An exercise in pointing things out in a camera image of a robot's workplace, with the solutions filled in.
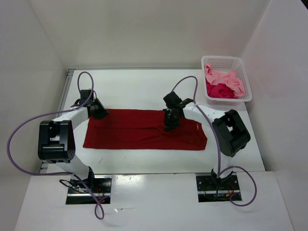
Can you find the white plastic basket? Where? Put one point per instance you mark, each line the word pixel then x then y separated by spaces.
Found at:
pixel 226 64

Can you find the dark red t-shirt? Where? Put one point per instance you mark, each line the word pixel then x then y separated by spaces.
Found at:
pixel 133 129

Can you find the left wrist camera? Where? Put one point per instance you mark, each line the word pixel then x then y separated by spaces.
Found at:
pixel 84 94

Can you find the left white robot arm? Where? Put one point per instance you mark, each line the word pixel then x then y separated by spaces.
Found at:
pixel 56 142

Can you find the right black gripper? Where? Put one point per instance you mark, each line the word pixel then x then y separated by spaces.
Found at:
pixel 168 125

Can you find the light pink t-shirt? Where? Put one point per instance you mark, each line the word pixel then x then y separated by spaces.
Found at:
pixel 230 79

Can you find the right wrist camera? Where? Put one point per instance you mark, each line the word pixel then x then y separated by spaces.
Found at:
pixel 171 100

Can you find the magenta t-shirt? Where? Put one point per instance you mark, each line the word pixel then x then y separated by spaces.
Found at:
pixel 219 91

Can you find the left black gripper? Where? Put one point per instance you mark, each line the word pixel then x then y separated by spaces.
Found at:
pixel 103 111

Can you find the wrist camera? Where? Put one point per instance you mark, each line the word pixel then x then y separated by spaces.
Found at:
pixel 84 94
pixel 171 100

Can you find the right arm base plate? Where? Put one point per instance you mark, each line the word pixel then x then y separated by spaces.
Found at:
pixel 208 192

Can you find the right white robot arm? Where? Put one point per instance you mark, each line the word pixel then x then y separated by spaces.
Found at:
pixel 226 128

